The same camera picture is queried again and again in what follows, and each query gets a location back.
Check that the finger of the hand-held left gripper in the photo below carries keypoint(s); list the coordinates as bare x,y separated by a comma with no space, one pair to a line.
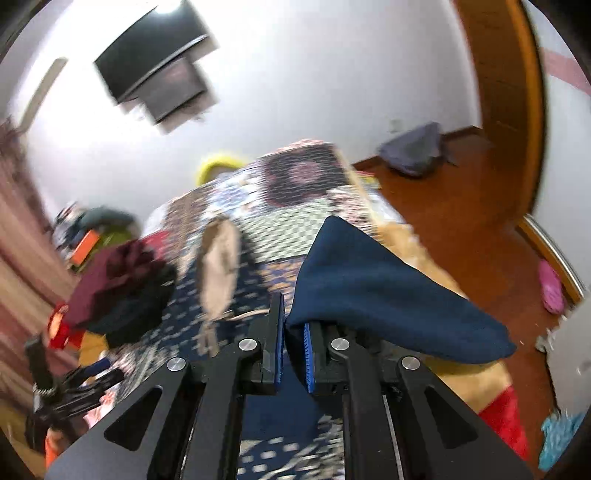
92,390

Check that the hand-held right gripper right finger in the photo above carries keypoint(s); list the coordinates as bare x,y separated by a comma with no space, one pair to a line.
308,357

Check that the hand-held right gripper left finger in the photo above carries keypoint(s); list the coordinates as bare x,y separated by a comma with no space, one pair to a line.
278,344

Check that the navy blue pants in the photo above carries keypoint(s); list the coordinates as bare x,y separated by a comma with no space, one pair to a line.
369,286

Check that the black cloth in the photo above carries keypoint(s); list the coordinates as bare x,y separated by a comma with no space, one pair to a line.
134,314

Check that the maroon cloth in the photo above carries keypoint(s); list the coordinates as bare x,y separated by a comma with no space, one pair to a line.
115,277

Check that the orange box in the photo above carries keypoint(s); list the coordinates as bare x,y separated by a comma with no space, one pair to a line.
85,247

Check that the pink striped curtain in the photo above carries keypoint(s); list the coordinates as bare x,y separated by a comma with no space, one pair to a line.
23,258

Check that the patchwork quilt bed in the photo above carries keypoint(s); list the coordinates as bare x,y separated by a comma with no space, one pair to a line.
286,194

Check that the yellow blanket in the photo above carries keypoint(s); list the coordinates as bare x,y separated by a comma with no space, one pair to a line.
471,374

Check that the green cloth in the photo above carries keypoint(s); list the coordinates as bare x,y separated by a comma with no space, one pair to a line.
113,226

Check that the yellow round object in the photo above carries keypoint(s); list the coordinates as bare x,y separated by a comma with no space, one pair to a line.
217,164

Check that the grey bag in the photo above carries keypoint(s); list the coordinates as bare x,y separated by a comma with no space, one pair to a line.
413,147

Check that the pink slipper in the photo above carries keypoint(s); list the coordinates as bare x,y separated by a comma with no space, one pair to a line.
550,286

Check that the teal cloth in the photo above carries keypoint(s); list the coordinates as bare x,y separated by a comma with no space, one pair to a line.
558,438

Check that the white cabinet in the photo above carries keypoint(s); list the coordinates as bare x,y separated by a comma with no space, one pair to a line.
572,360

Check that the brown wooden door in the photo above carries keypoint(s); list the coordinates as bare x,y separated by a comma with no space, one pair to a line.
503,101

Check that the black wall television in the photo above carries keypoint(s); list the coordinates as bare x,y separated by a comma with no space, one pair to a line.
147,55

